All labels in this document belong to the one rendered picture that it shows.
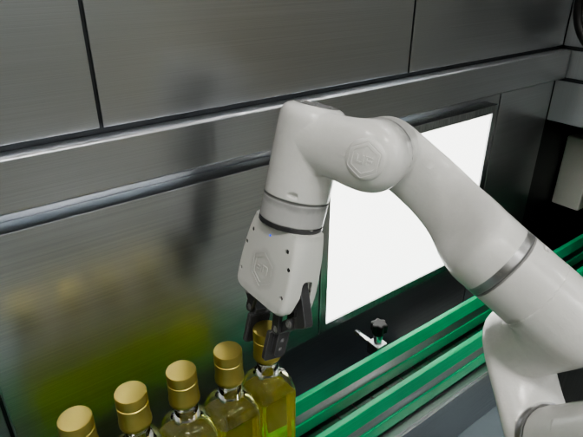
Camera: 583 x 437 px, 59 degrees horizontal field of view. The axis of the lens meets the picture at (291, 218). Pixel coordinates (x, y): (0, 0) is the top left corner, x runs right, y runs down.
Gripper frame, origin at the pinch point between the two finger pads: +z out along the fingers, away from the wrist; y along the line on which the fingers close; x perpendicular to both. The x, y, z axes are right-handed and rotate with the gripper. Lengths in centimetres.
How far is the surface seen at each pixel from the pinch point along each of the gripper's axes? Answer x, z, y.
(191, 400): -10.6, 5.2, 1.9
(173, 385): -12.6, 3.1, 1.2
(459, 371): 43.0, 13.8, 4.6
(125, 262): -14.0, -5.7, -11.9
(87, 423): -21.8, 4.9, 1.4
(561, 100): 80, -35, -12
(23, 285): -25.0, -4.0, -12.0
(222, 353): -6.6, 0.8, 0.7
